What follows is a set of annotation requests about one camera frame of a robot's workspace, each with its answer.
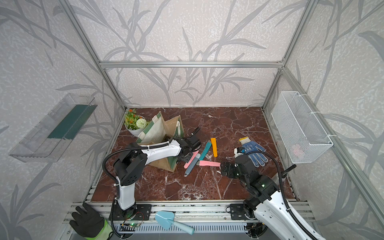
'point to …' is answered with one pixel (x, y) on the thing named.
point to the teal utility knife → (207, 147)
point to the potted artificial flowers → (134, 124)
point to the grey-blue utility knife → (192, 164)
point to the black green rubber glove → (90, 225)
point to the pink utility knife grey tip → (194, 155)
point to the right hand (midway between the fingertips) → (226, 164)
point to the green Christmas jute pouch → (158, 131)
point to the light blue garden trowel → (166, 218)
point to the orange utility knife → (214, 145)
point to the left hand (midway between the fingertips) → (184, 156)
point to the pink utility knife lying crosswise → (209, 163)
